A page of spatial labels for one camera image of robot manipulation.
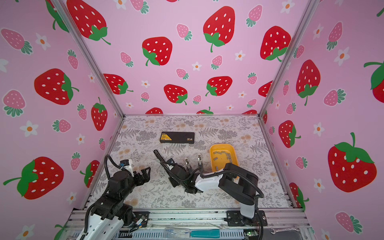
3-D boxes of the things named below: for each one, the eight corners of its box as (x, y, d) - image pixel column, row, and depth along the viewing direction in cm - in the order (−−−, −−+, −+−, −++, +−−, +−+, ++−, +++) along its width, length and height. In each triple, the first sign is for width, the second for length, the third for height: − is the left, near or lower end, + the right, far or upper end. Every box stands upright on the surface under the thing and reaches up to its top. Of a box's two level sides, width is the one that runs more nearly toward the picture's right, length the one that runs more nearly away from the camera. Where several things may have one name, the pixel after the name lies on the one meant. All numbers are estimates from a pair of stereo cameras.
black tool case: (159, 143, 106) (158, 141, 104) (161, 134, 112) (160, 131, 109) (194, 143, 106) (194, 141, 104) (194, 134, 112) (194, 131, 109)
